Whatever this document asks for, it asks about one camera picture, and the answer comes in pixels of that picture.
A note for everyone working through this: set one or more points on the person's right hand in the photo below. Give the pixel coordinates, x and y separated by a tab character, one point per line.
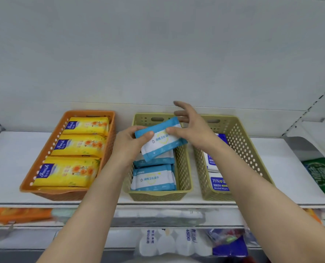
198	134

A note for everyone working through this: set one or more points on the person's left hand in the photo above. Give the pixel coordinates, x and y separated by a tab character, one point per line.
126	147

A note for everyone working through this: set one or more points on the light blue wipes pack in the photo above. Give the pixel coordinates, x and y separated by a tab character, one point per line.
162	145

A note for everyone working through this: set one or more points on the stack of blue wipes packets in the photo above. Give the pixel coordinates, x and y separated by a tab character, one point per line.
154	178

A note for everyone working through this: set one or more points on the olive plastic basket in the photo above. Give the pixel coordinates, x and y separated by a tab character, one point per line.
157	195
217	196

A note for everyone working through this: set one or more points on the orange plastic basket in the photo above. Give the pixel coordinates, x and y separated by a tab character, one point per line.
55	194

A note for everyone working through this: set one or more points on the person's left forearm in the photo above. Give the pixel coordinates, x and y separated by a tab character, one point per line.
88	216

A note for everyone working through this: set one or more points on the person's right forearm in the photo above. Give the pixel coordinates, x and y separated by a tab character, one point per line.
275	205

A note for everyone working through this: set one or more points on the green and white tissue pack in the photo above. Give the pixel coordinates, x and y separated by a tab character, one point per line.
151	216

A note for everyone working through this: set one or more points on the white bag blue print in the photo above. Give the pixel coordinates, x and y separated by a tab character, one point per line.
173	243

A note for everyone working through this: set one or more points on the blue tissue pack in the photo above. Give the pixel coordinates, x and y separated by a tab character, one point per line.
228	246

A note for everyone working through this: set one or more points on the orange paper roll pack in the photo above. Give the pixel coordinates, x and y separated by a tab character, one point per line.
19	215

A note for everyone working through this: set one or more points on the green printed bag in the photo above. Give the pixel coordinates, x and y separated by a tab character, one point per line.
323	178

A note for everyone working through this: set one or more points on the orange white tissue pack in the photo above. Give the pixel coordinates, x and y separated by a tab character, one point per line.
313	216

